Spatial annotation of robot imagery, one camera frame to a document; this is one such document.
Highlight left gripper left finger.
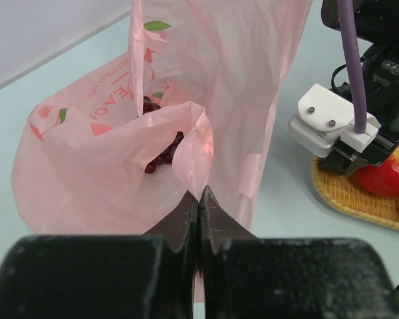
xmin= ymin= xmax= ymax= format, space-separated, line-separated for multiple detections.
xmin=0 ymin=193 xmax=198 ymax=318

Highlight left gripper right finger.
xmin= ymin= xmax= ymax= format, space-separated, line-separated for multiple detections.
xmin=198 ymin=187 xmax=399 ymax=318

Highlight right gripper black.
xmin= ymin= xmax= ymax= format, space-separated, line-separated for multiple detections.
xmin=319 ymin=45 xmax=399 ymax=176

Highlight red fake apple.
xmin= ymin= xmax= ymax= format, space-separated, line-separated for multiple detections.
xmin=354 ymin=146 xmax=399 ymax=196

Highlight dark purple fake grapes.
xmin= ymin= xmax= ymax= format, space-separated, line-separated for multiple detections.
xmin=140 ymin=95 xmax=186 ymax=175

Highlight woven bamboo tray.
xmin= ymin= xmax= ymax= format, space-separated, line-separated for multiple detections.
xmin=311 ymin=157 xmax=399 ymax=230

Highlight pink plastic bag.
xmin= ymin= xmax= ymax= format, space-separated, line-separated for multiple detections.
xmin=11 ymin=1 xmax=312 ymax=234

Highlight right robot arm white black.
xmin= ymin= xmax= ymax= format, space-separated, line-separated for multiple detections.
xmin=320 ymin=1 xmax=399 ymax=176

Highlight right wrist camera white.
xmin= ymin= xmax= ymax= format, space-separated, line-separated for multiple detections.
xmin=289 ymin=83 xmax=381 ymax=158

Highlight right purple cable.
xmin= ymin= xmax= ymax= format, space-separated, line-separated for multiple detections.
xmin=337 ymin=0 xmax=368 ymax=136

